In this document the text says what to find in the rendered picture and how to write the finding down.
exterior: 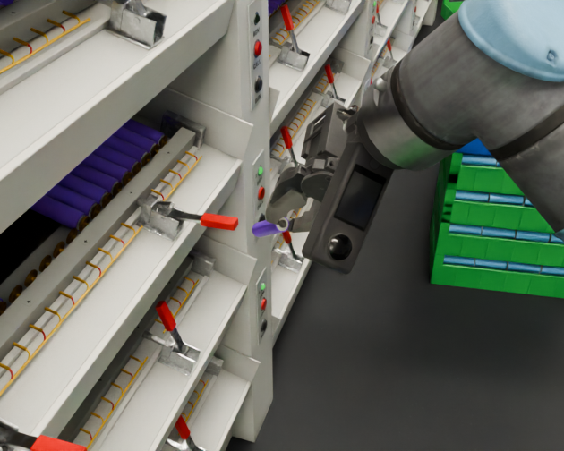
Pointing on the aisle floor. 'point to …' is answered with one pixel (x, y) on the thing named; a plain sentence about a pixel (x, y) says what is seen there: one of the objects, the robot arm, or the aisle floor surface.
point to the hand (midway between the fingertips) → (281, 225)
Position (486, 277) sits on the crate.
